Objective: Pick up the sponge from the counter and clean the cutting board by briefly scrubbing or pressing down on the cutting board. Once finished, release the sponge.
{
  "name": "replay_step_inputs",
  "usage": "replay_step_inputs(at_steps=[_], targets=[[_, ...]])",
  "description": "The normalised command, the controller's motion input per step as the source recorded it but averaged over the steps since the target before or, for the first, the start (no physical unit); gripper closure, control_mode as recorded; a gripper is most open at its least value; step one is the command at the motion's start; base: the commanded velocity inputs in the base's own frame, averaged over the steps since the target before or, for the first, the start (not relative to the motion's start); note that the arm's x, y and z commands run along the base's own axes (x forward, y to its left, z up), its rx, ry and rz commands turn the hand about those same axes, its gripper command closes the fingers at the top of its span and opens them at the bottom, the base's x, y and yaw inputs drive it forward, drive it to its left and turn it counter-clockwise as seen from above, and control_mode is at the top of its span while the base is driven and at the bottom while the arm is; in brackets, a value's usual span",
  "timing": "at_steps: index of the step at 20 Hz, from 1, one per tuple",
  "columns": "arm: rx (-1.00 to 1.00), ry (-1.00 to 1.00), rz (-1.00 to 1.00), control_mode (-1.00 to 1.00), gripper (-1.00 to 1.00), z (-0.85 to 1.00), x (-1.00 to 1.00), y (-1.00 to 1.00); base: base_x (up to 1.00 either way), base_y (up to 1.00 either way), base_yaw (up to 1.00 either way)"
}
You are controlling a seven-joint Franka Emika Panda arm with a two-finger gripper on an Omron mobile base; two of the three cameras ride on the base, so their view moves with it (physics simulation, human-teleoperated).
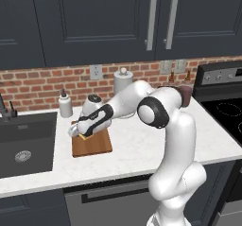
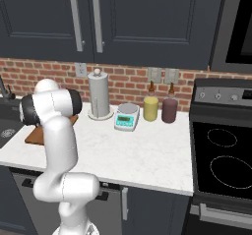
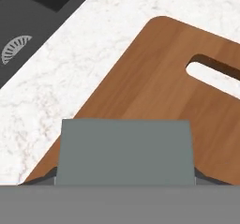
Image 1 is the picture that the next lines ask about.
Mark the dark base cupboard panel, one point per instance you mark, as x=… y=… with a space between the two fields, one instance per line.
x=204 y=201

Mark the white soap dispenser black pump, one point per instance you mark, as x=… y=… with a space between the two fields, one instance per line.
x=65 y=105

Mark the black tap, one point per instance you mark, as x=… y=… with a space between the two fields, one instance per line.
x=4 y=111

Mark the dark base cupboard door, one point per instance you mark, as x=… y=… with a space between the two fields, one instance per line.
x=31 y=209

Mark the dark wide wall cupboard door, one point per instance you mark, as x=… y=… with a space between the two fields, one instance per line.
x=94 y=18

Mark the black stove with hob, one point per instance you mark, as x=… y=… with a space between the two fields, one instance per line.
x=220 y=110

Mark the grey dishwasher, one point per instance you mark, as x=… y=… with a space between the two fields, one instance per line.
x=110 y=209

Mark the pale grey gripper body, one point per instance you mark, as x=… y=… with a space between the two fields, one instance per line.
x=72 y=130

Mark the grey wall outlet plate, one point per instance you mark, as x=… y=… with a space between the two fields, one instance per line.
x=166 y=67
x=96 y=72
x=180 y=66

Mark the dark sink basin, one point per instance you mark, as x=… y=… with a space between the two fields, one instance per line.
x=28 y=141

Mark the brown wooden cutting board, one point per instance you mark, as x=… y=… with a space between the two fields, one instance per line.
x=94 y=144

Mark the dark plain wall cupboard door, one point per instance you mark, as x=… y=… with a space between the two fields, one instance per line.
x=19 y=25

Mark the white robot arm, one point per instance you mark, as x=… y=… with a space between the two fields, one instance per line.
x=176 y=141

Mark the dark brown cylinder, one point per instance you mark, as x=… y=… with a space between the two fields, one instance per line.
x=186 y=95

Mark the white canister with knob lid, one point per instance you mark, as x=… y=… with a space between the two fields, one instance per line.
x=122 y=80

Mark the small brown bottle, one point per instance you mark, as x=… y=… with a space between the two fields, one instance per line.
x=188 y=76
x=171 y=77

